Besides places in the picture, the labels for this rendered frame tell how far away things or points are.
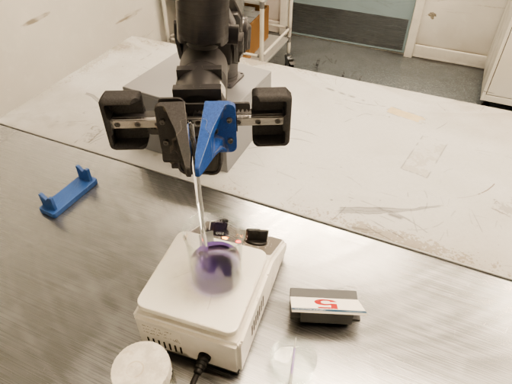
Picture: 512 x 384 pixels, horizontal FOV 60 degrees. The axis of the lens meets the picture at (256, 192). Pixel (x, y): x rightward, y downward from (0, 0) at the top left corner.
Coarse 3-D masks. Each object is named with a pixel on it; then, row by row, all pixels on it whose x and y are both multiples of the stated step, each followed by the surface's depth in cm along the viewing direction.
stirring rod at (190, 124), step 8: (192, 128) 38; (192, 136) 38; (192, 144) 39; (192, 152) 39; (192, 160) 40; (200, 192) 43; (200, 200) 43; (200, 208) 44; (200, 216) 45; (200, 224) 46; (200, 232) 46
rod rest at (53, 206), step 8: (80, 168) 75; (88, 168) 74; (80, 176) 76; (88, 176) 75; (72, 184) 75; (80, 184) 75; (88, 184) 75; (40, 192) 70; (64, 192) 74; (72, 192) 74; (80, 192) 74; (48, 200) 69; (56, 200) 72; (64, 200) 72; (72, 200) 73; (40, 208) 71; (48, 208) 71; (56, 208) 71; (64, 208) 72; (56, 216) 71
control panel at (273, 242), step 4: (268, 236) 64; (268, 240) 62; (272, 240) 62; (276, 240) 63; (280, 240) 63; (244, 244) 59; (248, 244) 59; (268, 244) 60; (272, 244) 61; (276, 244) 61; (260, 248) 58; (264, 248) 59; (268, 248) 59; (272, 248) 59; (268, 252) 57; (272, 252) 58
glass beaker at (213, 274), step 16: (192, 224) 48; (208, 224) 49; (224, 224) 49; (240, 224) 47; (192, 240) 49; (208, 240) 51; (224, 240) 51; (240, 240) 48; (192, 256) 45; (208, 256) 44; (224, 256) 45; (240, 256) 47; (192, 272) 48; (208, 272) 46; (224, 272) 46; (240, 272) 49; (208, 288) 48; (224, 288) 48
